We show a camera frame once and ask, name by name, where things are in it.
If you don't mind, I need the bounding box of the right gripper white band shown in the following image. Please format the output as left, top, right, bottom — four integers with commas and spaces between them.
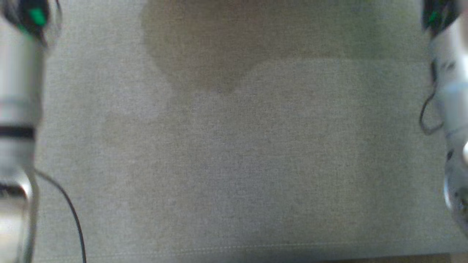
422, 0, 462, 36

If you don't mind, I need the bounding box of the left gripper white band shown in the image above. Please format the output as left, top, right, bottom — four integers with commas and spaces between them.
0, 0, 61, 47

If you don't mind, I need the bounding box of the grey fabric ottoman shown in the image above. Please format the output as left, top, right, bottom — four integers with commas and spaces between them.
0, 0, 468, 258

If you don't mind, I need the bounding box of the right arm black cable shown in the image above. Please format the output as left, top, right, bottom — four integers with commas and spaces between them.
419, 60, 445, 136

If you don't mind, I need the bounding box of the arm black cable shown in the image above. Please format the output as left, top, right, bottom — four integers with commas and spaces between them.
419, 60, 445, 136
34, 169, 87, 263

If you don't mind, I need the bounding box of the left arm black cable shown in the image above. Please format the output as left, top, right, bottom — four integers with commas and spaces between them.
34, 169, 87, 263

